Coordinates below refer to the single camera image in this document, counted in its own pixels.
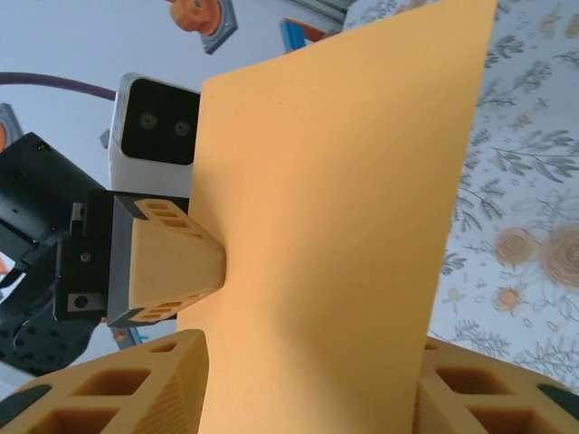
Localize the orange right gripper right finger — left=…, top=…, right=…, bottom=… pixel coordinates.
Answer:
left=412, top=338, right=579, bottom=434

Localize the blue orange wall sticker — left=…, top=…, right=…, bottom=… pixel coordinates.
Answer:
left=279, top=16, right=327, bottom=53

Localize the orange square paper sheet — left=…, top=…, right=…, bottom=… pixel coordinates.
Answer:
left=175, top=0, right=498, bottom=434

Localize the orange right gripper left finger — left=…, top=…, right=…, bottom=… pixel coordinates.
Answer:
left=0, top=329, right=210, bottom=434

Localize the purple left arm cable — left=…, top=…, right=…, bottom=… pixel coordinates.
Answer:
left=0, top=71, right=118, bottom=101

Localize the floral printed tablecloth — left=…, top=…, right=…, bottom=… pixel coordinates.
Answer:
left=334, top=0, right=579, bottom=394

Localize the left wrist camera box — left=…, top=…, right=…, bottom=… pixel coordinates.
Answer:
left=107, top=71, right=203, bottom=200

